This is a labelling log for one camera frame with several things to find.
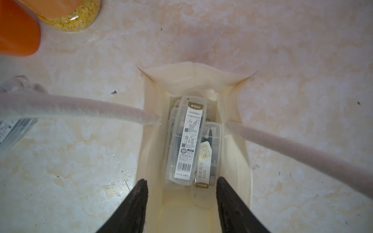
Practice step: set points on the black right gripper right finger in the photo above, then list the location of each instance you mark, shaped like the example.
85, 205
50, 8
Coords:
235, 216

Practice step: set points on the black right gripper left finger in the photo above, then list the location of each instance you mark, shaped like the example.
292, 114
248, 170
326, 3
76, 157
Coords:
129, 217

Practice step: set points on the red lid yellow candy jar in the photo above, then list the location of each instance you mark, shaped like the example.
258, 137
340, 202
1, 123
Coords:
65, 15

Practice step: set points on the orange plastic bowl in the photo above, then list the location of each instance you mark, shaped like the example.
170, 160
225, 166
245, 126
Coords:
20, 32

